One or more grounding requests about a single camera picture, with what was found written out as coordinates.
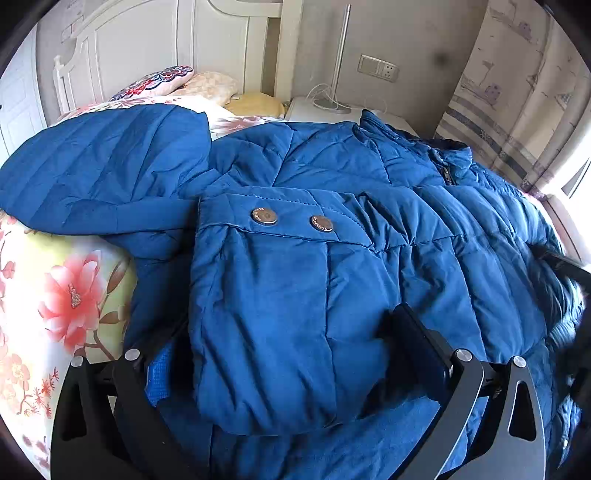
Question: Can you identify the blue quilted puffer jacket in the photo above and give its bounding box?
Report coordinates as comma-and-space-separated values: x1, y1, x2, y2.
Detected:
1, 104, 584, 479

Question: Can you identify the floral bed quilt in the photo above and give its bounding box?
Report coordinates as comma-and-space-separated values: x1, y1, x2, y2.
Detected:
1, 96, 270, 479

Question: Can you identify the patterned window curtain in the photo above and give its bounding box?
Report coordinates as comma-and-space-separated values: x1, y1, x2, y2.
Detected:
436, 1, 590, 197

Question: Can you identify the white bedside table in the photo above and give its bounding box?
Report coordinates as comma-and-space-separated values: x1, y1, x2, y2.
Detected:
284, 97, 417, 136

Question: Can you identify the white wardrobe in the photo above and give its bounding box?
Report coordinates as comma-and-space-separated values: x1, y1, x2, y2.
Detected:
0, 26, 47, 163

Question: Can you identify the purple patterned pillow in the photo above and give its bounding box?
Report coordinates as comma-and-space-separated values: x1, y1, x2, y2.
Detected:
110, 65, 194, 101

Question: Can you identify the yellow pillow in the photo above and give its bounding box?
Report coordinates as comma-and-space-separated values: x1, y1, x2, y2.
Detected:
224, 92, 286, 119

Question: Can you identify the peach patterned pillow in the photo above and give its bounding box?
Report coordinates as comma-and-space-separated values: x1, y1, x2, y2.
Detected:
173, 71, 238, 106

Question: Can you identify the white wooden headboard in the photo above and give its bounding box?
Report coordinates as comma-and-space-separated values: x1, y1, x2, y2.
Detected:
53, 0, 303, 113

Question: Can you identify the wall power socket plate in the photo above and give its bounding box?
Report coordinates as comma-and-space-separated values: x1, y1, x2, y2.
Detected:
358, 54, 400, 83

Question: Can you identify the white charger cable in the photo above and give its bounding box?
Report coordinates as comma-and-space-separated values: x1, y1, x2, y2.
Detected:
303, 82, 352, 112

